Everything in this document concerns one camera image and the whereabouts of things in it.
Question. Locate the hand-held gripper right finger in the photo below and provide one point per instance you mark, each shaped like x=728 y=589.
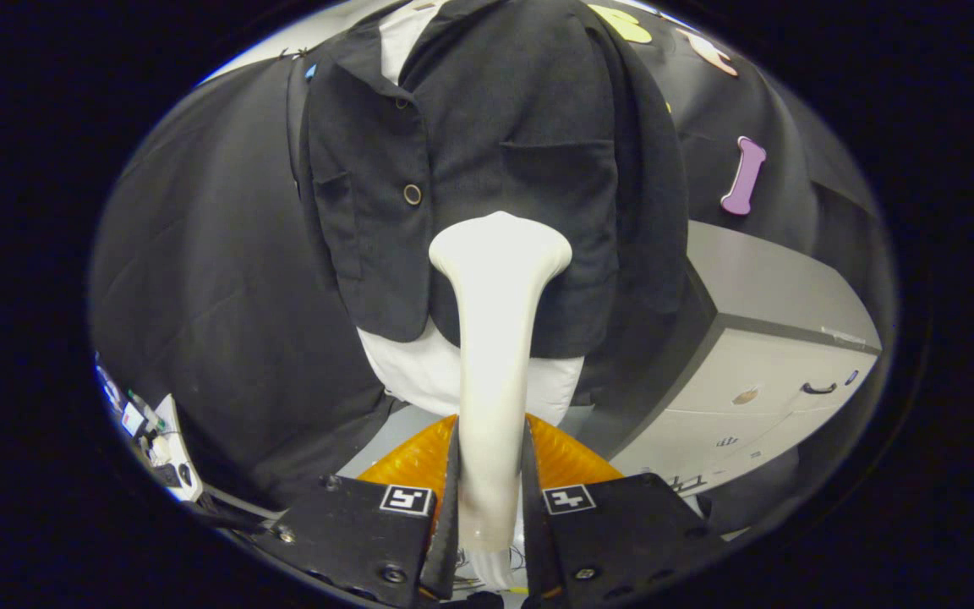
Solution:
x=538 y=550

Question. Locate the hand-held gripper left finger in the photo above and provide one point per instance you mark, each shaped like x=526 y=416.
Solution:
x=446 y=550

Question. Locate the white garment steamer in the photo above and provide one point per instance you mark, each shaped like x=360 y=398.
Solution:
x=494 y=355

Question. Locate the black blazer jacket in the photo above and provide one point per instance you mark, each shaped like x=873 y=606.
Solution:
x=504 y=127

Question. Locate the grey cabinet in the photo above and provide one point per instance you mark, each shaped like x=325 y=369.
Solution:
x=774 y=338

